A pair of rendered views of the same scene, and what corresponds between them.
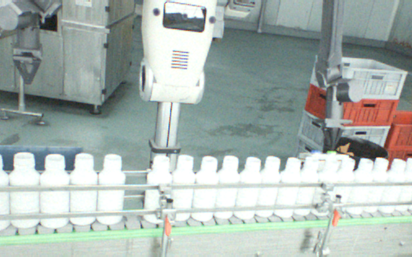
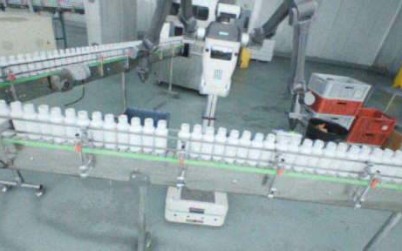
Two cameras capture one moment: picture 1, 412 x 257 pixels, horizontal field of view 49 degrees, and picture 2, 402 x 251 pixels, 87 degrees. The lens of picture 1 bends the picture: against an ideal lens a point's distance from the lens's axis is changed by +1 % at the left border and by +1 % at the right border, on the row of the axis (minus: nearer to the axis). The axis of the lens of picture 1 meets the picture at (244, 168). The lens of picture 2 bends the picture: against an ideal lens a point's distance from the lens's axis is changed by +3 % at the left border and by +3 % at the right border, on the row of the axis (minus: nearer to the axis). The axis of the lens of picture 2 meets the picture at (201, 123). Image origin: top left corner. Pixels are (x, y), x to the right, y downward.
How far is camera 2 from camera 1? 0.28 m
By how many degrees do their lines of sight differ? 20
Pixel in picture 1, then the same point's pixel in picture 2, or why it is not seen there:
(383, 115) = (350, 110)
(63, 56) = (189, 68)
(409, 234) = (335, 188)
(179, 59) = (217, 74)
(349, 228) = (292, 178)
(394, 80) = (361, 90)
